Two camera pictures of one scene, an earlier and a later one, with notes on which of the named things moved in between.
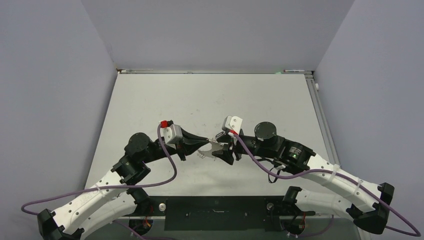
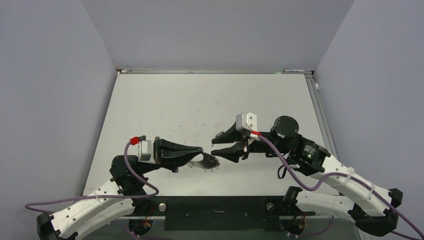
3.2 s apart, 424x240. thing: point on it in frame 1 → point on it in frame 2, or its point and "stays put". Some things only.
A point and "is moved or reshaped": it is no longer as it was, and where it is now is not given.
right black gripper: x=227 y=155 stays put
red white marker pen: x=293 y=70 stays put
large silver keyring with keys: x=206 y=150 is moved or reshaped
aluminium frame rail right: x=328 y=137 stays put
